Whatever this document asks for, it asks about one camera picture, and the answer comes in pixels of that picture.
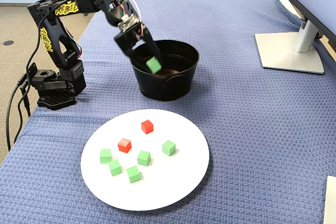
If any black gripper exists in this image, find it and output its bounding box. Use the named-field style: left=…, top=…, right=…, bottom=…
left=111, top=0, right=163, bottom=68

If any green cube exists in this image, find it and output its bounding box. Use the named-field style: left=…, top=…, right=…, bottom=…
left=108, top=159, right=123, bottom=177
left=99, top=148, right=112, bottom=164
left=145, top=56, right=162, bottom=74
left=162, top=140, right=176, bottom=156
left=136, top=150, right=152, bottom=167
left=126, top=165, right=142, bottom=184

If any white round plate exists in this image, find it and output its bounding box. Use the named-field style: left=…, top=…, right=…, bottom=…
left=80, top=109, right=210, bottom=211

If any black metal bucket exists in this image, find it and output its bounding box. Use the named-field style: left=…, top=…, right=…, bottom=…
left=130, top=39, right=200, bottom=102

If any red cube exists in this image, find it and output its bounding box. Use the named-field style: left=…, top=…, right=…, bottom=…
left=140, top=119, right=154, bottom=135
left=117, top=137, right=132, bottom=154

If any blue woven cloth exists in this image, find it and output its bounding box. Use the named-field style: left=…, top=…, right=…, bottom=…
left=0, top=0, right=336, bottom=224

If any white flat board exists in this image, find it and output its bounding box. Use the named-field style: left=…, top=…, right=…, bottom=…
left=323, top=175, right=336, bottom=224

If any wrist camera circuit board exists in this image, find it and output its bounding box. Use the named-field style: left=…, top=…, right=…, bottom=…
left=117, top=15, right=144, bottom=38

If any black camera cable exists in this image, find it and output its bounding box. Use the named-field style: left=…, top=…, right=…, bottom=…
left=25, top=0, right=73, bottom=74

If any thin black base cable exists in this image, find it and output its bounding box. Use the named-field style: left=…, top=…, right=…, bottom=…
left=13, top=87, right=32, bottom=145

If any thick black base cable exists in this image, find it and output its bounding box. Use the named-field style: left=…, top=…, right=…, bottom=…
left=5, top=77, right=27, bottom=154

